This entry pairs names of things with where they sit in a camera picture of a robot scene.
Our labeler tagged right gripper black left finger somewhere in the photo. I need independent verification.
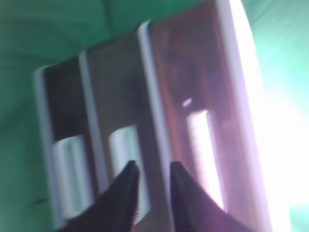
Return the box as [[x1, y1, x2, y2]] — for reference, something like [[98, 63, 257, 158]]
[[59, 160, 140, 232]]

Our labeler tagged white plastic drawer cabinet frame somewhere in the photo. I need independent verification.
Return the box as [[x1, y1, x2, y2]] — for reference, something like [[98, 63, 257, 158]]
[[33, 0, 278, 232]]

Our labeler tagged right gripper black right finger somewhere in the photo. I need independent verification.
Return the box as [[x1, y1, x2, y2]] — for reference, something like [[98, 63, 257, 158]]
[[170, 161, 249, 232]]

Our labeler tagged dark translucent drawer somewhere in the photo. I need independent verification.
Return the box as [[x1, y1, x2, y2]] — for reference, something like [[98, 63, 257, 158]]
[[80, 32, 171, 232], [149, 0, 243, 223], [35, 57, 99, 229]]

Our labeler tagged green cloth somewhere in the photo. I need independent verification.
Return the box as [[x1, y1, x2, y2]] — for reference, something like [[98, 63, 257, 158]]
[[0, 0, 309, 232]]

